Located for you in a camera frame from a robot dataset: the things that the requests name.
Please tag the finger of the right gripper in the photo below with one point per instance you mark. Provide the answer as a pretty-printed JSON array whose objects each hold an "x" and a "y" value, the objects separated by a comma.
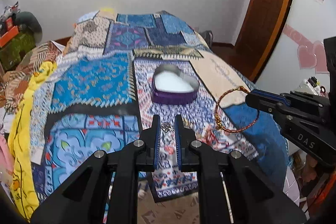
[
  {"x": 271, "y": 97},
  {"x": 260, "y": 105}
]

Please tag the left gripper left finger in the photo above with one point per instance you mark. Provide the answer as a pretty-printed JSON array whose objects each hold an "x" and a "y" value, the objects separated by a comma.
[{"x": 148, "y": 160}]

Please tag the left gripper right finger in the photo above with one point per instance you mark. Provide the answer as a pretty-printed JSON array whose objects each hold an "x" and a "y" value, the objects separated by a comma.
[{"x": 183, "y": 138}]

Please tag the purple heart-shaped tin box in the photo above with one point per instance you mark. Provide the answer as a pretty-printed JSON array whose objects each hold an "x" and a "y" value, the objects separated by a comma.
[{"x": 170, "y": 86}]

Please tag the patchwork patterned blue bedspread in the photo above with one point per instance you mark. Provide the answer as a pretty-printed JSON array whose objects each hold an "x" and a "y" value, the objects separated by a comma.
[{"x": 99, "y": 97}]

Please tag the dark bag on floor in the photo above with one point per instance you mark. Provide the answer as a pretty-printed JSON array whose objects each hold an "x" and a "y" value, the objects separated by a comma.
[{"x": 208, "y": 37}]

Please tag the brown wooden door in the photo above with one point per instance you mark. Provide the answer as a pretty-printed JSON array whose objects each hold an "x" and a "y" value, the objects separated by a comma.
[{"x": 258, "y": 35}]

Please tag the yellow blanket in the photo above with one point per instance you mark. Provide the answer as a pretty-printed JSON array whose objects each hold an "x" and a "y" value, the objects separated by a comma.
[{"x": 22, "y": 187}]

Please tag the brown patterned cloth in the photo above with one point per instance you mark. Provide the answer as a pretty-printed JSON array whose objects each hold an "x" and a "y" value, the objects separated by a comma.
[{"x": 16, "y": 82}]

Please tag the dark green round cushion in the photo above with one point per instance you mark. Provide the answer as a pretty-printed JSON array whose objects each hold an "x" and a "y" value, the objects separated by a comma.
[{"x": 28, "y": 20}]

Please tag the orange box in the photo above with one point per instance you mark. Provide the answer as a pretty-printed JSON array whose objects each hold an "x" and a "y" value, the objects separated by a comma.
[{"x": 12, "y": 33}]

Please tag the pink heart wall sticker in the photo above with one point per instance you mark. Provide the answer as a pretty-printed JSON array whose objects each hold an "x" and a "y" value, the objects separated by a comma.
[{"x": 312, "y": 56}]

